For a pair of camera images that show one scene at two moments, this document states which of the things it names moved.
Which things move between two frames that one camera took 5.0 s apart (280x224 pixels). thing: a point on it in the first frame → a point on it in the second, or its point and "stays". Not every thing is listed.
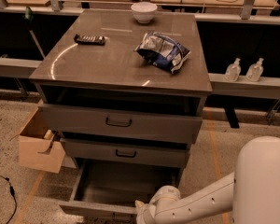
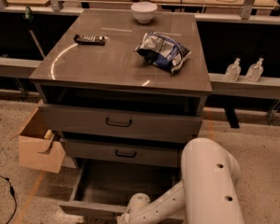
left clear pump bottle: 233,71 stays
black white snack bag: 162,50 stays
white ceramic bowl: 144,11 stays
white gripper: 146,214 → 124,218
